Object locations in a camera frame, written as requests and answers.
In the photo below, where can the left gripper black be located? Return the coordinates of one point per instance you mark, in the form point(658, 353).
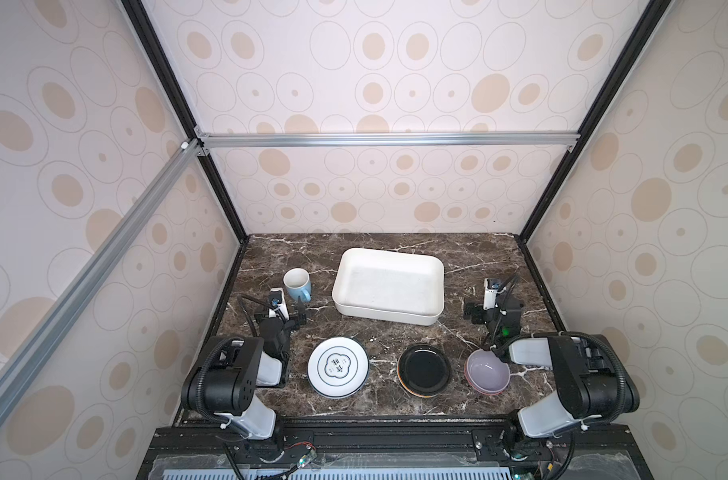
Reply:
point(286, 320)

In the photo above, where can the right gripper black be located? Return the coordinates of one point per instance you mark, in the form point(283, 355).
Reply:
point(494, 309)

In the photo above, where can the purple bowl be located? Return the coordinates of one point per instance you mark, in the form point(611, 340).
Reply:
point(486, 373)

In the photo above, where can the white plate black line pattern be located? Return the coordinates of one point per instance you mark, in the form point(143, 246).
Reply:
point(338, 367)

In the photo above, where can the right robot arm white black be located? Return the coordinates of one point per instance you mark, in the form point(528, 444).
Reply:
point(592, 385)

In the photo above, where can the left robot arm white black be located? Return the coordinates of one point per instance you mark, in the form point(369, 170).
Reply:
point(221, 385)

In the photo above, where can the white plastic bin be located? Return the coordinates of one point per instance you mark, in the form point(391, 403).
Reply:
point(390, 286)

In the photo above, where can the blue white mug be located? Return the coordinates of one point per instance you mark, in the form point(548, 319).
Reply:
point(298, 285)

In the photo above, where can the black plate orange rim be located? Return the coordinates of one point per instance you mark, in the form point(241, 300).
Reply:
point(423, 370)

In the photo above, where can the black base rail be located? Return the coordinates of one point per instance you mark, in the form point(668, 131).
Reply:
point(484, 439)

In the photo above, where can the silver aluminium rail back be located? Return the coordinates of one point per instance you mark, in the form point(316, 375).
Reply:
point(402, 139)

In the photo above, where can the silver aluminium rail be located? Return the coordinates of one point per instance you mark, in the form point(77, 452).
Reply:
point(30, 358)
point(402, 139)

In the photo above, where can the silver aluminium rail left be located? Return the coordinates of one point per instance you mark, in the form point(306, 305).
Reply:
point(30, 358)

